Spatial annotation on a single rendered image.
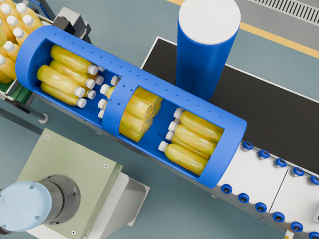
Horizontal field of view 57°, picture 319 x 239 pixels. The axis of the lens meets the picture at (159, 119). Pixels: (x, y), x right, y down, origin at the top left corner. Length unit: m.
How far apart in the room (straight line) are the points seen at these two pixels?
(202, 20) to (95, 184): 0.85
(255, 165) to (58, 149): 0.80
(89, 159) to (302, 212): 0.88
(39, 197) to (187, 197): 1.54
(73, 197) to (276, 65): 2.01
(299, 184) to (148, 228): 1.19
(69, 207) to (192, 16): 0.95
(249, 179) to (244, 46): 1.48
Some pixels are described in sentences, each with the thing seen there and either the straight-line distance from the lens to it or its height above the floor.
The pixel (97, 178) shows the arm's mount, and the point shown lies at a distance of 0.96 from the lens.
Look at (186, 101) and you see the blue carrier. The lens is 1.04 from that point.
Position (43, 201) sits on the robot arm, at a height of 1.47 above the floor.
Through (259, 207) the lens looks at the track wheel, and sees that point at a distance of 1.27.
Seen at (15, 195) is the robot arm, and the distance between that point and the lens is 0.80.
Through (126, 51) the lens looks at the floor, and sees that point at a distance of 2.51.
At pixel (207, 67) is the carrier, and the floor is 0.80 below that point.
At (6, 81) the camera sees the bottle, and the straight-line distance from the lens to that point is 1.58.
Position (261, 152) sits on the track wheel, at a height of 0.98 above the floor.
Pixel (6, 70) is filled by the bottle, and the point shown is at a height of 1.04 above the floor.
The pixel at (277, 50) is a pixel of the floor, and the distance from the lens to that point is 2.62.
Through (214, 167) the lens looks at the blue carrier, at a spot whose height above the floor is 1.21.
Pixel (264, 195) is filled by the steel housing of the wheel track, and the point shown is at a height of 0.93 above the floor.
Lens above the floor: 2.19
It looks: 75 degrees down
